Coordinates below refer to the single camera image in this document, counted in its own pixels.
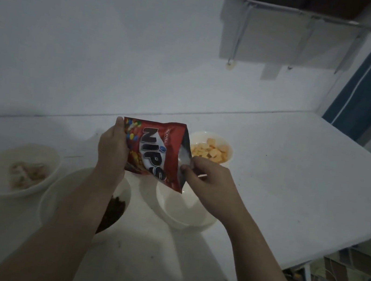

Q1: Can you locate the person's right hand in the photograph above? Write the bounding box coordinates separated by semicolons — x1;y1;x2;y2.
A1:
172;154;256;229

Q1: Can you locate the person's left hand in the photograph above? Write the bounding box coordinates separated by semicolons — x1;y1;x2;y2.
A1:
91;113;137;189

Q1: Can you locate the pile of yellow crackers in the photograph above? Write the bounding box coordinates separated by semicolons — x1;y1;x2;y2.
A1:
189;135;234;166

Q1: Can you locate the large white bowl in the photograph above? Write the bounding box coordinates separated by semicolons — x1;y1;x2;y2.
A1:
35;159;135;246
150;176;223;236

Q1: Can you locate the red Nips candy packet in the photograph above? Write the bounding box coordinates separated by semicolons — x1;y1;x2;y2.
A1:
113;113;198;195

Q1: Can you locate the pile of dark seeds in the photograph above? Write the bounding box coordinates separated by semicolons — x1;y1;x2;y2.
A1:
95;194;128;238

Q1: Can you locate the person's left forearm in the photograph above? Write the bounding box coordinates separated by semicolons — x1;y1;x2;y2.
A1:
0;158;120;281

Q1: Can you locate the person's right forearm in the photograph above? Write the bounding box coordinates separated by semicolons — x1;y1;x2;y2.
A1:
217;211;340;281

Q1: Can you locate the white stand pole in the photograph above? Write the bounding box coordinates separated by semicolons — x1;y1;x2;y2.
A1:
300;264;315;281

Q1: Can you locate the wooden wall shelf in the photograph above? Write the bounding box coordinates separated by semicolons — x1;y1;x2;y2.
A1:
242;0;371;33

